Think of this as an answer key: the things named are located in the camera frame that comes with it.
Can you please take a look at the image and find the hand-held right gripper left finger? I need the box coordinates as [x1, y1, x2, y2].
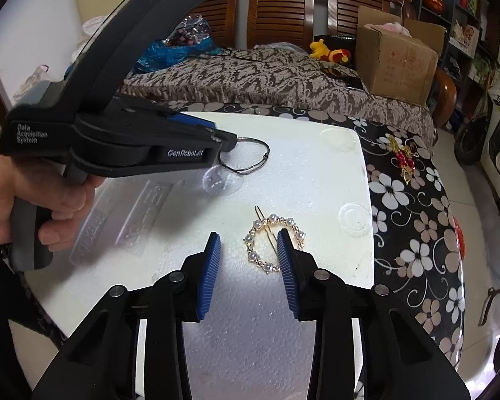
[31, 232, 222, 400]

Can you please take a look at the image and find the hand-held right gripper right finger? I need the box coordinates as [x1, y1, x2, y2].
[276, 228, 471, 400]

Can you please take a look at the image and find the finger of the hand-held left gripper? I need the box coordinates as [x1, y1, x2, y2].
[148, 124, 239, 168]
[113, 95, 218, 132]

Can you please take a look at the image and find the round pearl hair clip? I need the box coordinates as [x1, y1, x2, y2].
[242, 206, 307, 273]

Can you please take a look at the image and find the small black hair tie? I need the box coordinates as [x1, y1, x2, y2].
[217, 137, 271, 174]

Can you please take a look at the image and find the person's left hand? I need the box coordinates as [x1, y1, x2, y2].
[0, 146, 107, 255]

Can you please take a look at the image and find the white woven sack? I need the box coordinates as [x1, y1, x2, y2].
[81, 14, 109, 39]

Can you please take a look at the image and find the blue plastic bag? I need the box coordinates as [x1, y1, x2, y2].
[137, 37, 217, 71]

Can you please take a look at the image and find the clear plastic bag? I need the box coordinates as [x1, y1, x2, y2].
[12, 64, 53, 101]

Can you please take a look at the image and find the shiny patterned foil bag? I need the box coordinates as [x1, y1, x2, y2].
[167, 14, 211, 48]

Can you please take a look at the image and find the brown patterned sofa cushion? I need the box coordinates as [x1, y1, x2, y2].
[121, 46, 438, 142]

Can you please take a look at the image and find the white foam board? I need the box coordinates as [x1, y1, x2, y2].
[23, 110, 378, 400]

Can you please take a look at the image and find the wooden slatted sofa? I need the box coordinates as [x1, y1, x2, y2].
[192, 0, 459, 128]

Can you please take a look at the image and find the yellow and red plush toy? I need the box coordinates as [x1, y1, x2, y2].
[309, 38, 354, 65]

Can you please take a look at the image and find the red and gold ornament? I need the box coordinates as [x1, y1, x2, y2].
[385, 135, 421, 186]

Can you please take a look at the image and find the black box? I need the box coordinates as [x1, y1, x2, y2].
[312, 33, 359, 51]

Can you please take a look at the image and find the black phone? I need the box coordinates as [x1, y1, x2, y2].
[344, 73, 369, 91]

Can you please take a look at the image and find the brown cardboard box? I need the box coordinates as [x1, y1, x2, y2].
[354, 5, 447, 107]

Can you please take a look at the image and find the pink cloth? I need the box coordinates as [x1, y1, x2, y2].
[367, 22, 411, 37]

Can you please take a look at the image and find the dark storage shelf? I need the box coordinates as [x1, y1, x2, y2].
[412, 0, 500, 134]

